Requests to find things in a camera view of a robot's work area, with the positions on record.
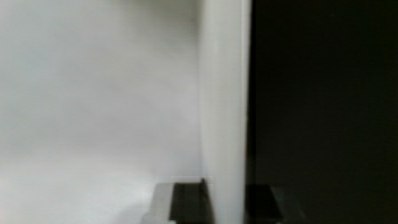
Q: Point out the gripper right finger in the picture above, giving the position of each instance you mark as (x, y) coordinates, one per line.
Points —
(266, 205)

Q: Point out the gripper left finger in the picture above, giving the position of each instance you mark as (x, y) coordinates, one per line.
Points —
(179, 204)

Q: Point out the white square tabletop part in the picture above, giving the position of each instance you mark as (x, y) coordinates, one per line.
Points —
(122, 107)

